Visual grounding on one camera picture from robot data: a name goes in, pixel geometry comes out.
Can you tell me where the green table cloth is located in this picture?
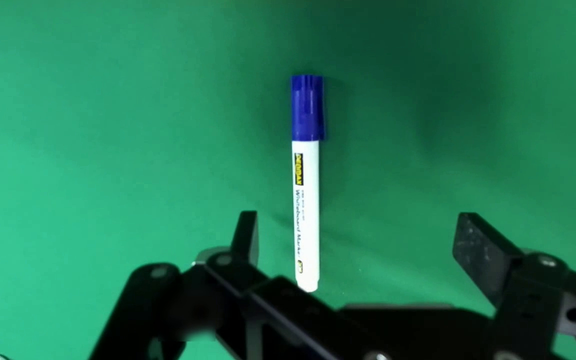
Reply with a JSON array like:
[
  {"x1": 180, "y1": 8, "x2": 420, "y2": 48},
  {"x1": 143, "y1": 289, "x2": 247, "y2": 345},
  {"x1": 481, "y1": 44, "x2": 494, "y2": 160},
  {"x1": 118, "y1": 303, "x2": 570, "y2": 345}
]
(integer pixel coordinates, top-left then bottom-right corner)
[{"x1": 0, "y1": 0, "x2": 576, "y2": 360}]

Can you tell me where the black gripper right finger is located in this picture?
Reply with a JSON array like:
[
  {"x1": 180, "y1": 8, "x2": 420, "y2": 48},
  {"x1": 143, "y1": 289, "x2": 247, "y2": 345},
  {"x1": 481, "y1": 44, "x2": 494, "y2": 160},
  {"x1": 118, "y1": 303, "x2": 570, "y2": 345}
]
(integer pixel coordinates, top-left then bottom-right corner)
[{"x1": 451, "y1": 212, "x2": 576, "y2": 360}]

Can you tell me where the blue and white marker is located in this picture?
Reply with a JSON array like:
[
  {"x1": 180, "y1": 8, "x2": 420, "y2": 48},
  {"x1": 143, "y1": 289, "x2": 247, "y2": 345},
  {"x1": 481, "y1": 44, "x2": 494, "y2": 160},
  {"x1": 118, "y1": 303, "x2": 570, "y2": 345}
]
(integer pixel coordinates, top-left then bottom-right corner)
[{"x1": 291, "y1": 73, "x2": 322, "y2": 291}]

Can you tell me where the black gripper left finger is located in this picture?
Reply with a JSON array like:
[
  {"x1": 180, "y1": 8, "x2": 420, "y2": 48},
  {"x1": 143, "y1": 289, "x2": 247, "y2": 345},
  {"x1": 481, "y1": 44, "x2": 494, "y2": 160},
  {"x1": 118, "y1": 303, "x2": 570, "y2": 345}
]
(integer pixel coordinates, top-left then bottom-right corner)
[{"x1": 87, "y1": 210, "x2": 343, "y2": 360}]

